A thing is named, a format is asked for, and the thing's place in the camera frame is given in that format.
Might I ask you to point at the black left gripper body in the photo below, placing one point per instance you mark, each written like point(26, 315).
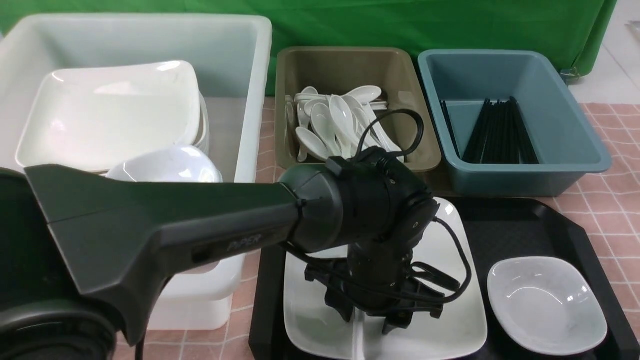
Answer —
point(380, 280)

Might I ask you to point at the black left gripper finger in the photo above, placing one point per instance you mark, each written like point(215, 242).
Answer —
point(397, 321)
point(338, 301)

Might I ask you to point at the white ceramic soup spoon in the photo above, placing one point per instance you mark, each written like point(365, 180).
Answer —
point(358, 335)

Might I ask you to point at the white square rice plate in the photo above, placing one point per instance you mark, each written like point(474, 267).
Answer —
point(462, 329)

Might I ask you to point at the small white sauce dish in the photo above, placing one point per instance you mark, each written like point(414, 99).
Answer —
point(546, 306)

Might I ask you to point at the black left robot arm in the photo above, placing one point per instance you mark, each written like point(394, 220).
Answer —
point(84, 257)

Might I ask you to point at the top stacked square plate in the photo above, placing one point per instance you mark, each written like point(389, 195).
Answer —
point(92, 119)

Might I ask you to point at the black serving tray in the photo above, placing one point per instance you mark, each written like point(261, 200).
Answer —
point(497, 229)

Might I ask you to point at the pile of white spoons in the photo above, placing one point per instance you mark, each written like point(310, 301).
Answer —
point(333, 126)

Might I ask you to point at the bundle of black chopsticks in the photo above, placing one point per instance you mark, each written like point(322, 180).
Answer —
point(499, 135)

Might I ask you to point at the olive green plastic bin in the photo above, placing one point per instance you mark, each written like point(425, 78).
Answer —
point(338, 70)

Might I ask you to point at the top stacked small dish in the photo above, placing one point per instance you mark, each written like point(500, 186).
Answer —
point(175, 164)

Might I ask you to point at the pink checkered tablecloth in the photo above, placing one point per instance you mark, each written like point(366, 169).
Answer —
point(606, 206)

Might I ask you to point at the blue plastic bin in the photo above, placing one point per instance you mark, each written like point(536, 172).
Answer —
point(566, 144)

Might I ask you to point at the large white plastic tub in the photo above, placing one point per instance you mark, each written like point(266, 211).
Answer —
point(230, 54)

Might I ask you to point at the green backdrop cloth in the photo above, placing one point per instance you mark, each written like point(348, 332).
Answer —
point(568, 32)

